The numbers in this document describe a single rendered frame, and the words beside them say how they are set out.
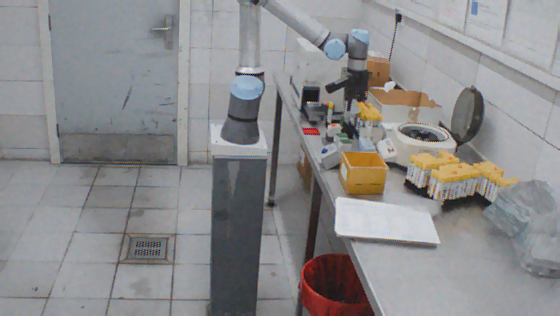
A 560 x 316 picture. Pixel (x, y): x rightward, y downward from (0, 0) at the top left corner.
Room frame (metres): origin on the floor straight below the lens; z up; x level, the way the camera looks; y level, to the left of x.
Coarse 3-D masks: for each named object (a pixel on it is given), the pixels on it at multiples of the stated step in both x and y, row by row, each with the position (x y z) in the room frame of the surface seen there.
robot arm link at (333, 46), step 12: (252, 0) 1.88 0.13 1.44; (264, 0) 1.87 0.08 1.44; (276, 0) 1.87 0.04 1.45; (288, 0) 1.89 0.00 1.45; (276, 12) 1.87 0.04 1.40; (288, 12) 1.87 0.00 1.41; (300, 12) 1.88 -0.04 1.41; (288, 24) 1.88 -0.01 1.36; (300, 24) 1.86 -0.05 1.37; (312, 24) 1.87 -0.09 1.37; (312, 36) 1.86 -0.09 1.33; (324, 36) 1.86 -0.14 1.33; (336, 36) 1.93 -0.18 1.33; (324, 48) 1.86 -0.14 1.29; (336, 48) 1.84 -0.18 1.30
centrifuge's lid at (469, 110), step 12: (468, 96) 1.99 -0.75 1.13; (480, 96) 1.85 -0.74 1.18; (456, 108) 2.01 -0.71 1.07; (468, 108) 1.98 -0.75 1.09; (480, 108) 1.81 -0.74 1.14; (456, 120) 1.99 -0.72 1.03; (468, 120) 1.96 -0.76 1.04; (480, 120) 1.80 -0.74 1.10; (456, 132) 1.95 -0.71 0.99; (468, 132) 1.80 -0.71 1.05
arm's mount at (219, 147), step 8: (216, 128) 1.95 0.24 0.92; (216, 136) 1.87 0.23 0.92; (216, 144) 1.79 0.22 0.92; (224, 144) 1.80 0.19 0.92; (232, 144) 1.81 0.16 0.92; (256, 144) 1.85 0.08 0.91; (264, 144) 1.86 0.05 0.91; (216, 152) 1.79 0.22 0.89; (224, 152) 1.80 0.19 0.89; (232, 152) 1.80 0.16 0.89; (240, 152) 1.81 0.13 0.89; (248, 152) 1.81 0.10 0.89; (256, 152) 1.81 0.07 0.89; (264, 152) 1.82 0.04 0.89
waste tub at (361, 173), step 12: (348, 156) 1.69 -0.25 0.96; (360, 156) 1.70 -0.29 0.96; (372, 156) 1.70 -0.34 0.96; (348, 168) 1.58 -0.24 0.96; (360, 168) 1.56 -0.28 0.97; (372, 168) 1.57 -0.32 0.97; (384, 168) 1.58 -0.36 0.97; (348, 180) 1.56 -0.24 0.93; (360, 180) 1.57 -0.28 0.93; (372, 180) 1.57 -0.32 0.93; (384, 180) 1.58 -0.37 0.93; (348, 192) 1.56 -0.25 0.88; (360, 192) 1.57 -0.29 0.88; (372, 192) 1.57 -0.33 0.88
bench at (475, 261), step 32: (288, 96) 2.60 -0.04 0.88; (320, 128) 2.17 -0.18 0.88; (448, 128) 2.20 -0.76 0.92; (480, 160) 1.87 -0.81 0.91; (320, 192) 1.88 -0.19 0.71; (384, 192) 1.60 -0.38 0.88; (448, 224) 1.41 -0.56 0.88; (480, 224) 1.42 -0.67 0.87; (352, 256) 1.23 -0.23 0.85; (384, 256) 1.20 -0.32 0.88; (416, 256) 1.21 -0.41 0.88; (448, 256) 1.22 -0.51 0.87; (480, 256) 1.23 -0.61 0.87; (512, 256) 1.24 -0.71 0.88; (384, 288) 1.06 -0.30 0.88; (416, 288) 1.07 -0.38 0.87; (448, 288) 1.07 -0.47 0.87; (480, 288) 1.08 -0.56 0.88; (512, 288) 1.09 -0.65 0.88; (544, 288) 1.09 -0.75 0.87
